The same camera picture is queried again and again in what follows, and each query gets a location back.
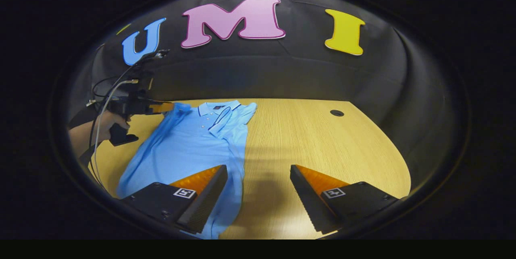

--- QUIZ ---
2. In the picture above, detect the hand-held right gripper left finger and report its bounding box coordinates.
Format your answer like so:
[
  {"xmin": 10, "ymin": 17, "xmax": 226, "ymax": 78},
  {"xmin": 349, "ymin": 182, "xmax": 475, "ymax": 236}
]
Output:
[{"xmin": 121, "ymin": 165, "xmax": 229, "ymax": 235}]

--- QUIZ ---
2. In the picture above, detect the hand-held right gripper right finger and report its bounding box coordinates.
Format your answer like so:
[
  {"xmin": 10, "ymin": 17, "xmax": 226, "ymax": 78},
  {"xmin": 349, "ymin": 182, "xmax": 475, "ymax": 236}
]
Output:
[{"xmin": 289, "ymin": 165, "xmax": 400, "ymax": 235}]

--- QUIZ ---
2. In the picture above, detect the light blue T-shirt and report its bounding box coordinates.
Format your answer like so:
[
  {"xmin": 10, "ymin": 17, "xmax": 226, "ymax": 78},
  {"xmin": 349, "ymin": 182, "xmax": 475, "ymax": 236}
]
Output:
[{"xmin": 116, "ymin": 100, "xmax": 258, "ymax": 240}]

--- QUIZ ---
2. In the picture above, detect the black backdrop cloth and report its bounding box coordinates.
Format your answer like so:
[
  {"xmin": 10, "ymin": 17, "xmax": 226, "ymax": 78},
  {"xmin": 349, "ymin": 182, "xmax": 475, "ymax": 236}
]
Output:
[{"xmin": 67, "ymin": 0, "xmax": 456, "ymax": 195}]

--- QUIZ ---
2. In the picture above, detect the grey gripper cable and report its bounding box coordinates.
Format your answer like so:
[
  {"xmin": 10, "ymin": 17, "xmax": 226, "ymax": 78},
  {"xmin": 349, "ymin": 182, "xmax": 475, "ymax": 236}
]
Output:
[{"xmin": 92, "ymin": 79, "xmax": 139, "ymax": 185}]

